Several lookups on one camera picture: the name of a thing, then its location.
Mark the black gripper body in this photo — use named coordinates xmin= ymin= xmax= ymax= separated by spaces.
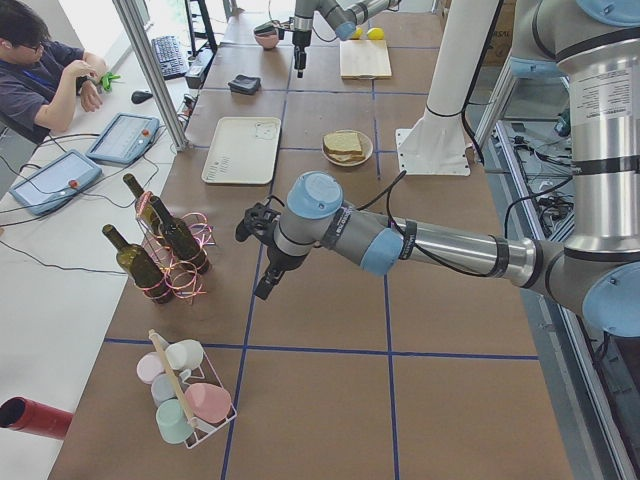
xmin=264 ymin=244 xmax=306 ymax=276
xmin=292 ymin=30 xmax=311 ymax=71

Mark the white bear serving tray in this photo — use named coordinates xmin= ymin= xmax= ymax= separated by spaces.
xmin=201 ymin=117 xmax=281 ymax=185

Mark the metal scoop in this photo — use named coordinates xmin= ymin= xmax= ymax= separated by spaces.
xmin=253 ymin=20 xmax=278 ymax=36

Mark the pink bowl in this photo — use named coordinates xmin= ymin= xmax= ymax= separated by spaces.
xmin=254 ymin=26 xmax=280 ymax=50

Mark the folded grey cloth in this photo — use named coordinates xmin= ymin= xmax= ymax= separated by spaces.
xmin=227 ymin=74 xmax=261 ymax=95

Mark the wooden cutting board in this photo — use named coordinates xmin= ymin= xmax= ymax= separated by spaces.
xmin=339 ymin=40 xmax=392 ymax=79

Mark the right yellow lemon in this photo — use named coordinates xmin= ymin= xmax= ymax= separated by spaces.
xmin=366 ymin=27 xmax=385 ymax=41

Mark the bottom bread slice with egg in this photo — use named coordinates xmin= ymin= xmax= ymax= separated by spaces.
xmin=326 ymin=152 xmax=366 ymax=164

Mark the green wine bottle middle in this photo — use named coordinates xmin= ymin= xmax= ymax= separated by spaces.
xmin=150 ymin=195 xmax=210 ymax=274

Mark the green wine bottle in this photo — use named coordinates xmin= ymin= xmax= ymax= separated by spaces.
xmin=102 ymin=224 xmax=173 ymax=304
xmin=123 ymin=173 xmax=161 ymax=237
xmin=150 ymin=195 xmax=210 ymax=274

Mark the white cup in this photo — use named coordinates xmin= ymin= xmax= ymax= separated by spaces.
xmin=165 ymin=339 xmax=204 ymax=371

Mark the black keyboard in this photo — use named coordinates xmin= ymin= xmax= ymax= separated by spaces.
xmin=151 ymin=35 xmax=189 ymax=80

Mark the pink cup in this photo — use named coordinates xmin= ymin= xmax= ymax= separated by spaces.
xmin=184 ymin=383 xmax=232 ymax=424

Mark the green wine bottle front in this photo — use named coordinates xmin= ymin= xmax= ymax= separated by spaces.
xmin=102 ymin=224 xmax=173 ymax=304

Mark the lilac cup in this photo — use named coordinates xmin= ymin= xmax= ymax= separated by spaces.
xmin=136 ymin=352 xmax=165 ymax=385

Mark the grey cup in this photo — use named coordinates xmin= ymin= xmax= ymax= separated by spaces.
xmin=150 ymin=373 xmax=176 ymax=407

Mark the green wine bottle back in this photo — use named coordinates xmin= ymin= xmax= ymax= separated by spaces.
xmin=123 ymin=173 xmax=161 ymax=237

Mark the black computer mouse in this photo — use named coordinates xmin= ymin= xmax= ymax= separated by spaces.
xmin=130 ymin=90 xmax=153 ymax=105

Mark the mint green cup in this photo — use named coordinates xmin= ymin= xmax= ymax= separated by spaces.
xmin=155 ymin=398 xmax=194 ymax=444

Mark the far blue teach pendant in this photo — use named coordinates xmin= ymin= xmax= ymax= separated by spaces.
xmin=86 ymin=113 xmax=160 ymax=165

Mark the blue teach pendant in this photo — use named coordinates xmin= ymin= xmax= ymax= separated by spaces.
xmin=86 ymin=113 xmax=160 ymax=165
xmin=9 ymin=149 xmax=102 ymax=216

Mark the green plastic tool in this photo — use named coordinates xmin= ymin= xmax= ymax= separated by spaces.
xmin=99 ymin=71 xmax=121 ymax=92

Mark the cardboard box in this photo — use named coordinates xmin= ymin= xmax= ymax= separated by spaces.
xmin=483 ymin=0 xmax=516 ymax=67

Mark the near blue teach pendant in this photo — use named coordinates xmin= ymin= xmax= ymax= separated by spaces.
xmin=9 ymin=149 xmax=102 ymax=216

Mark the seated person in blue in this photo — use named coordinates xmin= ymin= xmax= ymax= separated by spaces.
xmin=1 ymin=1 xmax=108 ymax=144

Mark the red cylinder tube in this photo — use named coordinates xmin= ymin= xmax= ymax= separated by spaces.
xmin=1 ymin=397 xmax=73 ymax=440

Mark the copper wire bottle rack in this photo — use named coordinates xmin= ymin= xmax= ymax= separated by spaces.
xmin=135 ymin=191 xmax=215 ymax=303

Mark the white wire cup rack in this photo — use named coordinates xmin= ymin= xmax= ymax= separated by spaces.
xmin=136 ymin=330 xmax=237 ymax=449

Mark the aluminium frame post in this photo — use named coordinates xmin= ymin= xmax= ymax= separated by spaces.
xmin=112 ymin=0 xmax=189 ymax=152

